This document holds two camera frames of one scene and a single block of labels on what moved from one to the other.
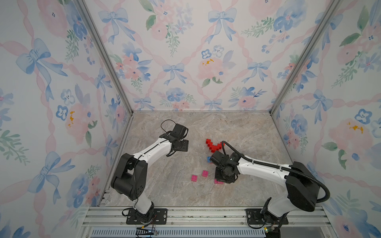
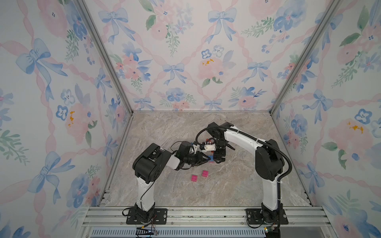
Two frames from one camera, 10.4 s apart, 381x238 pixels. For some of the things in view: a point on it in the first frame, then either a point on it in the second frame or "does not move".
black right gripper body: (221, 175) → (220, 151)
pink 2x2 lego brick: (205, 173) does not move
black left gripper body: (184, 146) → (193, 160)
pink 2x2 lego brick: (194, 178) does not move
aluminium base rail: (111, 222) does not move
